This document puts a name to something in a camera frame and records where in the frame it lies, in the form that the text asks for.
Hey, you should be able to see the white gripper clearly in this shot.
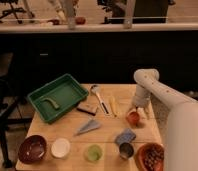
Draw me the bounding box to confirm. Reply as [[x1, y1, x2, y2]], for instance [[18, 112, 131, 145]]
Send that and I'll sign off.
[[127, 85, 150, 120]]

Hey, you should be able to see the red apple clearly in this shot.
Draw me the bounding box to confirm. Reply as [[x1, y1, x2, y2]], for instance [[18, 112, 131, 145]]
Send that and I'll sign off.
[[126, 111, 140, 126]]

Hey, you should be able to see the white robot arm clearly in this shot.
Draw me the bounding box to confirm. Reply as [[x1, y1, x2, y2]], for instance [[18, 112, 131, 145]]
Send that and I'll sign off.
[[133, 69, 198, 171]]

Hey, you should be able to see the small metal cup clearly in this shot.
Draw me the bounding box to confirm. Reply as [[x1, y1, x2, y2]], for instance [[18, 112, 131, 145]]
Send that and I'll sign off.
[[119, 143, 134, 159]]

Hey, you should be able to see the green plastic cup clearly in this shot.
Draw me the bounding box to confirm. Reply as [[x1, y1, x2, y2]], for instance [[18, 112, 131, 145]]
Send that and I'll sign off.
[[84, 144, 103, 162]]

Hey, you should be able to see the yellow banana toy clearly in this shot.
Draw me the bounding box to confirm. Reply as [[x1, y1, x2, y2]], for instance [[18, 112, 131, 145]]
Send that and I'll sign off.
[[109, 96, 117, 117]]

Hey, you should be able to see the orange bowl with nuts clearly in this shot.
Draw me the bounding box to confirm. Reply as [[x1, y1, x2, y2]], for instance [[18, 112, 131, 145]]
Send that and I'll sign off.
[[135, 143, 164, 171]]

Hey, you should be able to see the brown wooden block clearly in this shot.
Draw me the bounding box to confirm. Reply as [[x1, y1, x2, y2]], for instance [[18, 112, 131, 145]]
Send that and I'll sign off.
[[77, 102, 98, 116]]

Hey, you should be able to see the grey triangular spatula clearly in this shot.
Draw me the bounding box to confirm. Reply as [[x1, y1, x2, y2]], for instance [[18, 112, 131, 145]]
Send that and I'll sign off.
[[76, 119, 101, 135]]

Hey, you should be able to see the green plastic tray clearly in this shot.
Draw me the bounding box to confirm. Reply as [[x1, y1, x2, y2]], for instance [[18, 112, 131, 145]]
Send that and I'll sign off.
[[28, 74, 89, 124]]

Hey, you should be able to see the green curved vegetable toy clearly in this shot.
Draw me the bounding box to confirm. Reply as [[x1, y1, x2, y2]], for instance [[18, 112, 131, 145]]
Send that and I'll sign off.
[[41, 97, 60, 110]]

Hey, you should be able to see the red object on counter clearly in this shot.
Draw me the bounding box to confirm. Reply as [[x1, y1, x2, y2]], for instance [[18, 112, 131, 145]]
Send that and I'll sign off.
[[75, 17, 86, 25]]

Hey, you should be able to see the dark red bowl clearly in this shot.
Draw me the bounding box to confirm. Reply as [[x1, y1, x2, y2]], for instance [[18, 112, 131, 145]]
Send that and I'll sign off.
[[18, 135, 47, 164]]

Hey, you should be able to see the black chair at left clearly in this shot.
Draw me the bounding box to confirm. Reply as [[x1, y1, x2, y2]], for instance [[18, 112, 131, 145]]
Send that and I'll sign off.
[[0, 52, 36, 169]]

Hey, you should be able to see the black office chair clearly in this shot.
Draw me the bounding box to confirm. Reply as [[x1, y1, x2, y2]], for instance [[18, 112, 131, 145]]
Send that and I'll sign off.
[[0, 0, 35, 24]]

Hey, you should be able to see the metal spoon black handle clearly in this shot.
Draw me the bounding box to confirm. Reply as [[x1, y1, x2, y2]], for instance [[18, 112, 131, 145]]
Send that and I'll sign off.
[[90, 84, 109, 115]]

